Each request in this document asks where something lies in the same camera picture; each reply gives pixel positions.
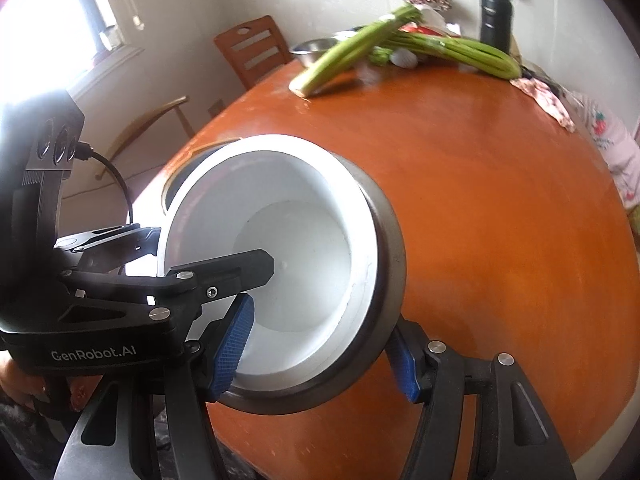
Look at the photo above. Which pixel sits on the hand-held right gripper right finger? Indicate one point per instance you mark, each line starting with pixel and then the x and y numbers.
pixel 405 370

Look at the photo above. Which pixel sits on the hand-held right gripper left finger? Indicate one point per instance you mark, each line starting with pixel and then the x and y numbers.
pixel 230 350

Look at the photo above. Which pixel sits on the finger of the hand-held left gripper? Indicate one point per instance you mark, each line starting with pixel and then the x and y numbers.
pixel 115 242
pixel 240 270

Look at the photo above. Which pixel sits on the red and white paper bowl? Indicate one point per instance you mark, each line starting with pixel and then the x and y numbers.
pixel 310 220

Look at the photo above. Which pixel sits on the large steel bowl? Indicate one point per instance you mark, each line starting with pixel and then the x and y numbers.
pixel 389 240

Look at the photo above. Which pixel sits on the person's left hand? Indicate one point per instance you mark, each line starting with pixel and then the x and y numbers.
pixel 30 385

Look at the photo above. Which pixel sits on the light wooden armchair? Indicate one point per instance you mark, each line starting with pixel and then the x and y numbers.
pixel 150 112

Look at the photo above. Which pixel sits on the small steel bowl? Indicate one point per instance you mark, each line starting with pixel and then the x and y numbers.
pixel 312 50

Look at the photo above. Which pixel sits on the long celery stalk bunch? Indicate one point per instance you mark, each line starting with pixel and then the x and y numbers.
pixel 340 57

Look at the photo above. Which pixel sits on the window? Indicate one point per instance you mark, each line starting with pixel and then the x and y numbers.
pixel 45 15

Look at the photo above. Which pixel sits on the brown wooden slatted chair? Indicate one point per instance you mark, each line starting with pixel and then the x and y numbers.
pixel 270 27

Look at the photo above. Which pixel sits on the white foam fruit net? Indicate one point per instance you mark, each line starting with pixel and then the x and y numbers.
pixel 404 58

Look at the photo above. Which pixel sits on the pink strawberry print jacket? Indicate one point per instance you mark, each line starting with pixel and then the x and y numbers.
pixel 610 145

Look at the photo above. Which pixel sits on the pink patterned cloth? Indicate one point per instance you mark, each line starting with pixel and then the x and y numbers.
pixel 545 97

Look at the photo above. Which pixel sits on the wrapped celery bunch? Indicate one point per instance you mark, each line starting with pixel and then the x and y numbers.
pixel 475 52

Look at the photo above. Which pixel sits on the black thermos bottle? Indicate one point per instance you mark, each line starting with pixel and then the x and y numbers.
pixel 495 20

